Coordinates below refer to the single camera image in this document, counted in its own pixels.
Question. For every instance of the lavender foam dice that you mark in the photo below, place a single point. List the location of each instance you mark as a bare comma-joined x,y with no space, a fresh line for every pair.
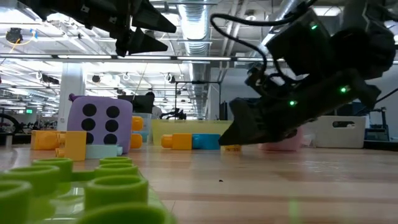
101,101

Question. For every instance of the grey storage basket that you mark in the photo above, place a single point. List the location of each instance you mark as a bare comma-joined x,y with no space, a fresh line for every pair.
323,137

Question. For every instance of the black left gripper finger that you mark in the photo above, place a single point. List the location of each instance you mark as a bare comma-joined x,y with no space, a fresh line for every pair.
140,43
149,18

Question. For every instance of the person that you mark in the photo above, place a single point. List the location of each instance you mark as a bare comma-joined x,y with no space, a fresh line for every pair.
155,112

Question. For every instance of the silver ceiling air duct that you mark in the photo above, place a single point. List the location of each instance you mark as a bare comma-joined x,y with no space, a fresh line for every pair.
194,25

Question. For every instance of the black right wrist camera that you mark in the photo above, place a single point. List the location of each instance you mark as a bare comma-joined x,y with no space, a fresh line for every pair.
298,43

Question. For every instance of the lime green toy block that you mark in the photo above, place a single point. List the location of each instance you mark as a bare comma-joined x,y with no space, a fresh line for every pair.
115,189

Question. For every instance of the black computer monitor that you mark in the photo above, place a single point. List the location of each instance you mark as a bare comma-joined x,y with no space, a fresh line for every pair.
136,104

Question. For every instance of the green exit sign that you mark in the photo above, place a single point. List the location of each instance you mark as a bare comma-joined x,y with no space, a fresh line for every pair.
29,111

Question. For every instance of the black overhead light bar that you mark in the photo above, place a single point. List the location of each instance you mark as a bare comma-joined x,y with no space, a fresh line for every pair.
202,58

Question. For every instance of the dark blue equipment cart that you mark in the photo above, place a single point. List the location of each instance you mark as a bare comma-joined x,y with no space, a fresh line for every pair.
376,130

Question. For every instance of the black background robot arm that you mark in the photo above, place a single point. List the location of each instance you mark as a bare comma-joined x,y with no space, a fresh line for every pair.
177,113

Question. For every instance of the light blue toy block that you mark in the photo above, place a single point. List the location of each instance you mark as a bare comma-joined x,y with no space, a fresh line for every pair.
101,152

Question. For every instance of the small yellow toy block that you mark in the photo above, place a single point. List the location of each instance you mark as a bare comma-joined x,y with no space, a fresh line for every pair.
232,148

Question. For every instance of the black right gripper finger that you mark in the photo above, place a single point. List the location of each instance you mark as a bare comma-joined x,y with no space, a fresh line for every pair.
255,127

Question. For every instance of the white building pillar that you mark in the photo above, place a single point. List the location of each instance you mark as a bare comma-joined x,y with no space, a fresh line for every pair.
73,93

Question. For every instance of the pink foam dice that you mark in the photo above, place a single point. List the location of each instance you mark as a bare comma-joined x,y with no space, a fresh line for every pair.
280,143

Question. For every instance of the black ceiling camera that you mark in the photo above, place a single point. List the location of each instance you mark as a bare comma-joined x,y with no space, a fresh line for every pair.
14,35

